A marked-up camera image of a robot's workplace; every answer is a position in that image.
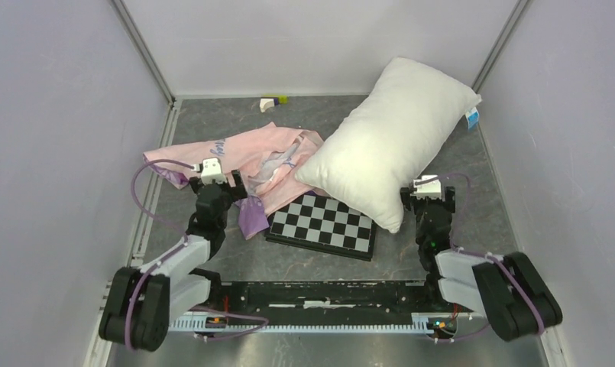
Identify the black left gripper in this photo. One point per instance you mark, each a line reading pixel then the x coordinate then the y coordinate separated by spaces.
pixel 233 192

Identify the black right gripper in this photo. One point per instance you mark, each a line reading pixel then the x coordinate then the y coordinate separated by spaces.
pixel 450 200

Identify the pink printed pillowcase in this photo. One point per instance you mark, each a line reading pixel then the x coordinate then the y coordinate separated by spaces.
pixel 267 159

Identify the white pillow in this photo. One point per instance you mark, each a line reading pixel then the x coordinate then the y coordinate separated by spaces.
pixel 389 139

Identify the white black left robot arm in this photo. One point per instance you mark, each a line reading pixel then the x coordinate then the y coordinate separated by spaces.
pixel 142 302

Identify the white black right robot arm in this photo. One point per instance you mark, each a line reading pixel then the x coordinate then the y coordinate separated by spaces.
pixel 507 290

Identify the white yellow purple toy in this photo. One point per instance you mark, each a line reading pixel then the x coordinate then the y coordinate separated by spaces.
pixel 268 102

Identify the black white chessboard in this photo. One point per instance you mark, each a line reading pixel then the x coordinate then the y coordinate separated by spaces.
pixel 323 224

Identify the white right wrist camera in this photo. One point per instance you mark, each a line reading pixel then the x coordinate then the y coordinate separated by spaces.
pixel 427 187

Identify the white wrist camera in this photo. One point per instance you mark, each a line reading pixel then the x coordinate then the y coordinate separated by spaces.
pixel 427 187
pixel 210 171

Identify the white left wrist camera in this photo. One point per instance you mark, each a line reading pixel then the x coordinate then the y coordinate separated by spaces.
pixel 210 171

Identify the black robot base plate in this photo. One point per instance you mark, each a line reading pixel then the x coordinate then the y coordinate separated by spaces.
pixel 329 303

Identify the grey slotted cable duct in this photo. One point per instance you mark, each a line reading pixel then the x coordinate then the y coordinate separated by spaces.
pixel 199 322

